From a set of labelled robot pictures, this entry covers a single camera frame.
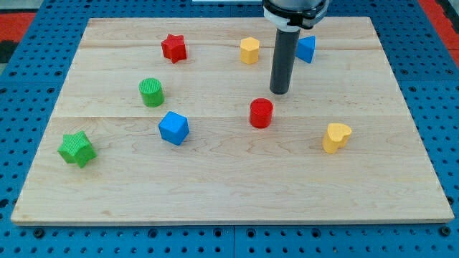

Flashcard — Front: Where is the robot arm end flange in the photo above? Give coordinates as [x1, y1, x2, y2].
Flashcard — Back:
[262, 0, 331, 32]

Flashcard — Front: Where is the yellow hexagon block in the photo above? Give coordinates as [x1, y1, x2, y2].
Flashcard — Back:
[240, 37, 260, 65]

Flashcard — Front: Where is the red cylinder block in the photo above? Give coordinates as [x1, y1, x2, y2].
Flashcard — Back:
[249, 98, 274, 128]

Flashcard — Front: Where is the blue cube block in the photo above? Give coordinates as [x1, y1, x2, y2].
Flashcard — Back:
[158, 111, 189, 145]

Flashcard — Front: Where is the light wooden board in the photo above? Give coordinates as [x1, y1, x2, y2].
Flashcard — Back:
[11, 16, 454, 226]

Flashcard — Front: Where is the green cylinder block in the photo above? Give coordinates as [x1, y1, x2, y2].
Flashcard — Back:
[138, 78, 164, 108]

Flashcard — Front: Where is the red star block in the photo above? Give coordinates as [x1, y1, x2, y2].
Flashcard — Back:
[161, 34, 187, 64]

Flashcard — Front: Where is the yellow heart block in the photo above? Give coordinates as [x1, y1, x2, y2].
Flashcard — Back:
[322, 123, 352, 154]

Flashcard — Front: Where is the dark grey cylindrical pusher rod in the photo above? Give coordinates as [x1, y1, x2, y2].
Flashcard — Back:
[270, 29, 300, 95]

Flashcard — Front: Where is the blue triangle block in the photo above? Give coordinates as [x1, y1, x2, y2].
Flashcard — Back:
[295, 36, 316, 64]

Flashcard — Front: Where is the green star block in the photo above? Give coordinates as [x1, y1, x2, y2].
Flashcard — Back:
[57, 130, 97, 168]

